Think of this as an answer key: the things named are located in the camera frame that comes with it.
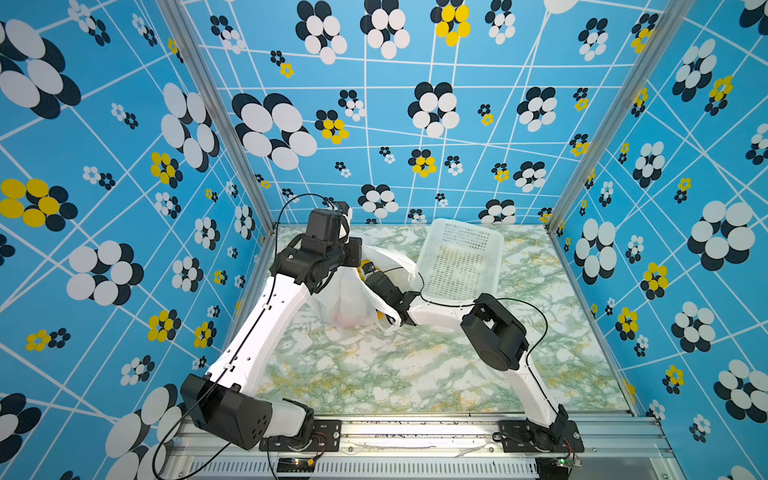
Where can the aluminium corner post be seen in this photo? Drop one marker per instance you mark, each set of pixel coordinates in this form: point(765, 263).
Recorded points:
point(182, 31)
point(670, 21)

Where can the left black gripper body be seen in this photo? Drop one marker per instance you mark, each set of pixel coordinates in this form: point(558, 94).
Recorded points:
point(345, 254)

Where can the aluminium front rail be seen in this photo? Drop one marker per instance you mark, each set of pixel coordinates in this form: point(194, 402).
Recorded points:
point(605, 446)

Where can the red orange fruit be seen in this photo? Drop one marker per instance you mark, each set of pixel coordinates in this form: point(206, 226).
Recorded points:
point(350, 316)

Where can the white plastic bag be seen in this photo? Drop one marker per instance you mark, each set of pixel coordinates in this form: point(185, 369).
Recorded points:
point(346, 287)

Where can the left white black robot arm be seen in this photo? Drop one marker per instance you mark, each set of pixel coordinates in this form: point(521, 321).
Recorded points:
point(223, 402)

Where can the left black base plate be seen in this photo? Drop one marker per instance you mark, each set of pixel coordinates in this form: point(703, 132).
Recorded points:
point(322, 436)

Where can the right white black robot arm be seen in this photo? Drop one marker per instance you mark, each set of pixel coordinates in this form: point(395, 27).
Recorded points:
point(496, 335)

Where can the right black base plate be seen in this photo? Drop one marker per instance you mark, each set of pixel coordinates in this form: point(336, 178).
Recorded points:
point(522, 436)

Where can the left aluminium corner post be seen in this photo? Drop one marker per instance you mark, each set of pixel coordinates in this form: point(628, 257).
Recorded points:
point(182, 31)

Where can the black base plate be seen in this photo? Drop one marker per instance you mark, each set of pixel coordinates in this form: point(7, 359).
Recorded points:
point(522, 436)
point(322, 436)

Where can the right aluminium corner post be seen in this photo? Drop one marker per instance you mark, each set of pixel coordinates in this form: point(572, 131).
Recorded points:
point(670, 21)

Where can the yellow fruit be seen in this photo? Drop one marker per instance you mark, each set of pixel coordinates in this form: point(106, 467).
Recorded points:
point(366, 269)

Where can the white plastic basket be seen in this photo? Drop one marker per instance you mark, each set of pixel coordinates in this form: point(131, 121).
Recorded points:
point(459, 261)

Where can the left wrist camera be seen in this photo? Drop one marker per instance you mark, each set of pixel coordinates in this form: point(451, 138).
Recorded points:
point(344, 208)

